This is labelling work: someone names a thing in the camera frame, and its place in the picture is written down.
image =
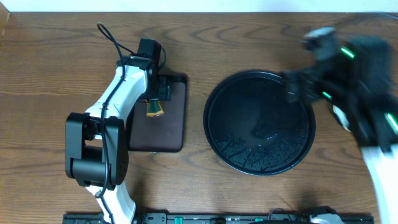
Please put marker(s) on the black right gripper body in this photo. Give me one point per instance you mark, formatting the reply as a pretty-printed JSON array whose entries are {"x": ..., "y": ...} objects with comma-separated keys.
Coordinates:
[{"x": 326, "y": 86}]

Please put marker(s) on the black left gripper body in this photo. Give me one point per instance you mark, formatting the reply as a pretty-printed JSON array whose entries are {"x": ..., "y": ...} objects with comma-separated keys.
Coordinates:
[{"x": 163, "y": 88}]

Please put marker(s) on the pale green plate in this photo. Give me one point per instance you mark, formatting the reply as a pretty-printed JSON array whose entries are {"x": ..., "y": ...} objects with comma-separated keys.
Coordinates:
[{"x": 340, "y": 117}]

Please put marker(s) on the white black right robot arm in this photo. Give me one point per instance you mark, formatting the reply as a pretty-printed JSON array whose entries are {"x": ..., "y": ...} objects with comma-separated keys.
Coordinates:
[{"x": 356, "y": 78}]

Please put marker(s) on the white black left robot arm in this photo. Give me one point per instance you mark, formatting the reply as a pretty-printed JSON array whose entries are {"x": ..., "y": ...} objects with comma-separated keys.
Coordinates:
[{"x": 96, "y": 151}]

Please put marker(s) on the black rectangular tray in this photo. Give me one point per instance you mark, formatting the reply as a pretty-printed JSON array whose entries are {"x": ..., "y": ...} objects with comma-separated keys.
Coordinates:
[{"x": 162, "y": 133}]

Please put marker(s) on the black round tray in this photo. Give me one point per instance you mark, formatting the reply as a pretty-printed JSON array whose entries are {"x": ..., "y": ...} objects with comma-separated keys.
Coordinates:
[{"x": 251, "y": 126}]

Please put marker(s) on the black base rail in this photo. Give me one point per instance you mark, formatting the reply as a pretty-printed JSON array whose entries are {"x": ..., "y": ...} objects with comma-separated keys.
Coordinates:
[{"x": 163, "y": 218}]

